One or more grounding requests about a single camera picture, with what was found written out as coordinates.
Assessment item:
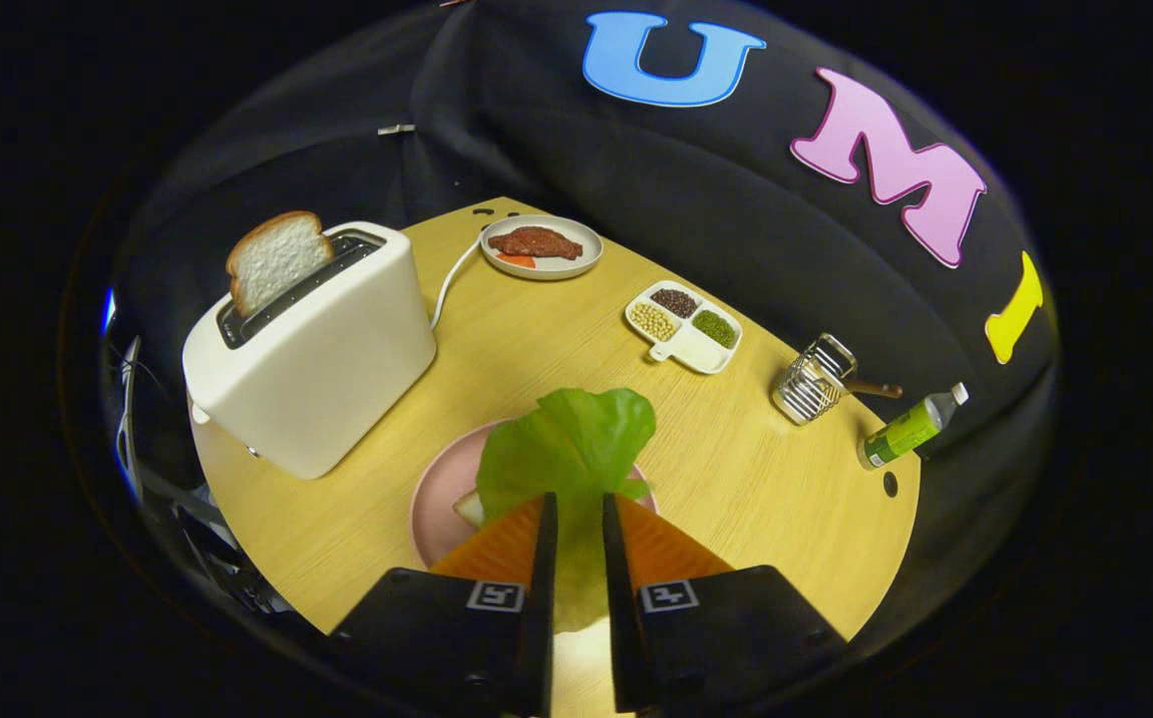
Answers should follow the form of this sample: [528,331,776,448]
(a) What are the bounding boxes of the white round plate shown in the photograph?
[479,214,604,281]

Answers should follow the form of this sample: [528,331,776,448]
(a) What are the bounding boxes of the green beans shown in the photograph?
[691,309,739,349]

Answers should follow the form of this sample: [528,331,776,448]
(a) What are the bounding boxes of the green lettuce leaf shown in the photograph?
[475,387,657,634]

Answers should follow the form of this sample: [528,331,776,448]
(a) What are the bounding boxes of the white divided dish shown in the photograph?
[623,280,744,376]

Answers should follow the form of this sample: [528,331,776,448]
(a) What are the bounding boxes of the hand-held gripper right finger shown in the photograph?
[601,492,849,715]

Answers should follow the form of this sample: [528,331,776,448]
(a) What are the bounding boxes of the yellow beans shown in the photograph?
[630,303,678,342]

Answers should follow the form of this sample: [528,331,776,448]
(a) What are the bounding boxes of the white toaster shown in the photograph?
[182,220,438,482]

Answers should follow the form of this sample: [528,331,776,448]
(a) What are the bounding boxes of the brown meat steak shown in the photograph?
[488,226,584,262]

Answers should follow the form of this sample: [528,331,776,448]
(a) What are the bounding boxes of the metal wire utensil holder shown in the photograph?
[772,333,859,427]

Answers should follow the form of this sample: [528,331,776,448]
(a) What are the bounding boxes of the toasted bread slice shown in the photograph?
[226,210,335,318]

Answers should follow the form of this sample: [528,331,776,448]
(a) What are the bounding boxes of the pink round plate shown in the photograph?
[409,419,659,571]

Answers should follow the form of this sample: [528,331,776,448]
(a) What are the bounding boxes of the white toaster power cord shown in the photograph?
[429,237,486,332]

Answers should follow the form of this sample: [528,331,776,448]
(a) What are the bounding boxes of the green label plastic bottle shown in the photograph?
[856,382,970,472]

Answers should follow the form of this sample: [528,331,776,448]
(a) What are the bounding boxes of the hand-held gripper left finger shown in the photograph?
[327,492,560,718]

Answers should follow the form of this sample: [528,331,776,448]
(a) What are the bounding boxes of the black backdrop cloth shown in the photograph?
[103,0,1061,559]

